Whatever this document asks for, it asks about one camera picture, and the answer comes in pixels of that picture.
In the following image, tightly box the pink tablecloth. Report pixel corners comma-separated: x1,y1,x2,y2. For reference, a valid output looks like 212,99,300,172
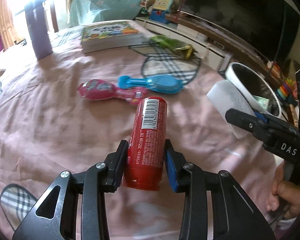
0,38,276,238

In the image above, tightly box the red cylindrical can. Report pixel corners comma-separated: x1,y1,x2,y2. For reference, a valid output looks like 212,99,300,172
123,96,167,191

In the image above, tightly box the rainbow stacking ring toy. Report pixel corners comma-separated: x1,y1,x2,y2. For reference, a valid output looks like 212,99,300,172
275,79,298,107

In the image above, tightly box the person's right hand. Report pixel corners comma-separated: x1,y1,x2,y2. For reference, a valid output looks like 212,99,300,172
266,162,300,219

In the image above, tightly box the white tissue pack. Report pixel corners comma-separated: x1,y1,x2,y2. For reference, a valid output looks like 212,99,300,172
207,80,255,139

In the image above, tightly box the black flat television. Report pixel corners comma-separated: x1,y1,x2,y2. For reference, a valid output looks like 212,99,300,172
181,0,300,61

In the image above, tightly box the teal covered furniture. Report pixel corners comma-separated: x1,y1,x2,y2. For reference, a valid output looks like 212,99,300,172
69,0,141,27

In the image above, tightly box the children's picture book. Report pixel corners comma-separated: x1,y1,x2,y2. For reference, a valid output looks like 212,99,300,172
81,20,148,53

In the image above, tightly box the purple thermos bottle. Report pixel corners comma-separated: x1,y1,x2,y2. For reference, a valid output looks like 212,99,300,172
25,0,52,60

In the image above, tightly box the blue toy hairbrush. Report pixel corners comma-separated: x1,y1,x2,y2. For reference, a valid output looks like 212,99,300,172
118,75,183,94

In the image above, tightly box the green snack wrapper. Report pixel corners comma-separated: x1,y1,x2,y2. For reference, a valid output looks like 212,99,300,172
150,35,197,60

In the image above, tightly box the green small carton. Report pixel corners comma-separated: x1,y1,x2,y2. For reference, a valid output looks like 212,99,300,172
253,95,270,110

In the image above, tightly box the white round trash bin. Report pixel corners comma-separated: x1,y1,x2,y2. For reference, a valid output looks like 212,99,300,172
225,62,282,119

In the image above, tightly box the white tv cabinet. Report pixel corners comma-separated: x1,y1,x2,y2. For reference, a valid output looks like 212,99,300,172
134,17,233,71

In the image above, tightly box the pink toy hairbrush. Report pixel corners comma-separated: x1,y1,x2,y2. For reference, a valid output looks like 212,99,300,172
77,79,148,105

